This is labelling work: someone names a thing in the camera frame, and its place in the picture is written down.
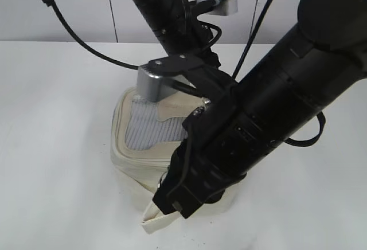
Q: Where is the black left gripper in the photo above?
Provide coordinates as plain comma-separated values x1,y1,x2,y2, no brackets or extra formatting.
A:
154,19,222,68

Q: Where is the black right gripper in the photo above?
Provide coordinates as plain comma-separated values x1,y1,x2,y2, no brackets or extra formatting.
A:
153,89,290,218

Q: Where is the cream zippered fabric bag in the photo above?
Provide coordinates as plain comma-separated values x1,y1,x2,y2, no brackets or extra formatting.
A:
110,86,239,228

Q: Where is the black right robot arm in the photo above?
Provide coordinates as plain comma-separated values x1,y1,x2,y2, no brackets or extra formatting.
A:
149,0,366,218

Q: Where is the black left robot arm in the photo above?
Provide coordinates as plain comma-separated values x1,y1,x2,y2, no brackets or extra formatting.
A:
42,0,221,71

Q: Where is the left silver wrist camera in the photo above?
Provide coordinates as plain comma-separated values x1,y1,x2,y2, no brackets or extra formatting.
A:
196,0,238,16

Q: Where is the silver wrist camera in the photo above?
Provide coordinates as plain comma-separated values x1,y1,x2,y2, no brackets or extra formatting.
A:
136,54,207,103
196,0,238,16

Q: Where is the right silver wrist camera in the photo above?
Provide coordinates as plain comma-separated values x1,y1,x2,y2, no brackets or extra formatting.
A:
136,54,207,103

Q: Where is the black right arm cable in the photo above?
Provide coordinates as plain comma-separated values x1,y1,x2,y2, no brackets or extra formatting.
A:
231,0,327,148

